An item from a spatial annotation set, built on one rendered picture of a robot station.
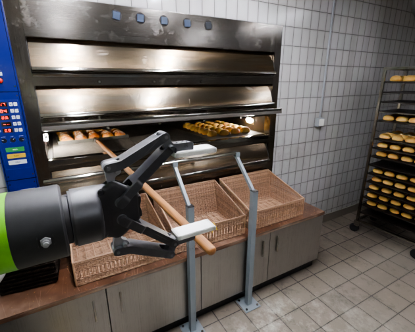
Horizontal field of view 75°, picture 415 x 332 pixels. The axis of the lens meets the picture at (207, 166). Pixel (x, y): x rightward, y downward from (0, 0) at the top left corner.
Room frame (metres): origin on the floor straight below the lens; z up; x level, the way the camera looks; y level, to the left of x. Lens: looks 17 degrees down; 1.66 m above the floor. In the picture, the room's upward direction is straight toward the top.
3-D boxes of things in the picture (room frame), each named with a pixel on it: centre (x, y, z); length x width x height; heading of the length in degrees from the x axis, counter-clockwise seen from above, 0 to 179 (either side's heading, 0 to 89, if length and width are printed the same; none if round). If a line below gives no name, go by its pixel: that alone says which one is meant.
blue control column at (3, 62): (2.37, 1.58, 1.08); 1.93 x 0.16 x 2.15; 29
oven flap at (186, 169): (2.06, 0.21, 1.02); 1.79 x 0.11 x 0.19; 119
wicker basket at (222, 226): (1.84, 0.07, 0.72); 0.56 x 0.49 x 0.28; 117
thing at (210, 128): (2.73, -0.08, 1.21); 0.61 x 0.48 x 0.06; 29
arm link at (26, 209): (0.30, 0.21, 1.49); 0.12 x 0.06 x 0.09; 30
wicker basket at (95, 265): (1.55, 0.59, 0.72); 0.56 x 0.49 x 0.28; 119
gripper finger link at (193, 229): (0.40, 0.02, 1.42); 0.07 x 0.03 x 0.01; 120
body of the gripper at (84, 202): (0.34, 0.14, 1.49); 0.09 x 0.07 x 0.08; 120
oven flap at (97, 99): (2.06, 0.21, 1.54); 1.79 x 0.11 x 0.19; 119
